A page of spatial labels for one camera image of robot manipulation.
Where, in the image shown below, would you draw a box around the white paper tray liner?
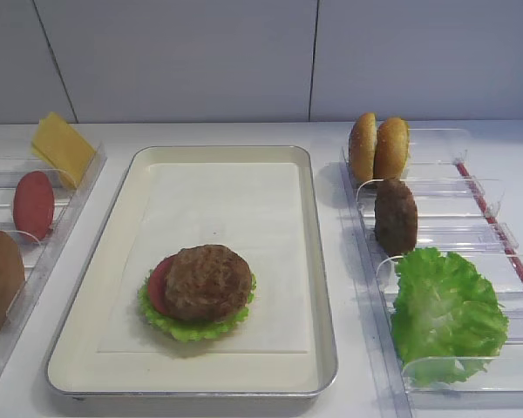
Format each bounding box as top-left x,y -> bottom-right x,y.
99,163 -> 311,353

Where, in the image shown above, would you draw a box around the clear acrylic left rack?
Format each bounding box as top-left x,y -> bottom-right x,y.
0,138 -> 109,388

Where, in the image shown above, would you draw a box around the clear acrylic right rack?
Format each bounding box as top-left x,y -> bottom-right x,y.
340,129 -> 523,417

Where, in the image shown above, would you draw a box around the yellow cheese slices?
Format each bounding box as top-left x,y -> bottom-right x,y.
31,111 -> 96,189

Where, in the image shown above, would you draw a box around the red tomato slice in rack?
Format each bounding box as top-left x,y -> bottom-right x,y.
12,171 -> 55,242

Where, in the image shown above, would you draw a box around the green lettuce leaf on tray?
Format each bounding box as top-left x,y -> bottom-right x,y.
137,269 -> 256,343

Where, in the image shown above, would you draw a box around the sesame bun half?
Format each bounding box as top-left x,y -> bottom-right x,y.
373,117 -> 410,179
349,112 -> 377,183

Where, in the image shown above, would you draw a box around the red strip on right rack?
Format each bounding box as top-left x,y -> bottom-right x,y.
455,162 -> 523,285

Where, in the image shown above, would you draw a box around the cream rectangular metal tray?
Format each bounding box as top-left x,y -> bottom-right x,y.
46,146 -> 337,397

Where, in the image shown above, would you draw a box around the dark brown meat patty right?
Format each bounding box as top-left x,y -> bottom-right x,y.
374,179 -> 418,257

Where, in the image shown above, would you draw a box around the green lettuce leaf in rack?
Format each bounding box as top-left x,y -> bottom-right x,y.
391,247 -> 509,387

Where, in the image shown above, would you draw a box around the sesame bun half right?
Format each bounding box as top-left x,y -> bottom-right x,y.
373,117 -> 410,179

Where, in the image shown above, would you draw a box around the clear acrylic rack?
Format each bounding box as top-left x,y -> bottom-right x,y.
0,138 -> 109,388
340,129 -> 523,417

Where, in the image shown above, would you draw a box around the sesame bun half left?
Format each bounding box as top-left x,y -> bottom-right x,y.
349,112 -> 377,183

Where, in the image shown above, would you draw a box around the red tomato slice on tray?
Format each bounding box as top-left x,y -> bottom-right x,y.
147,254 -> 175,316

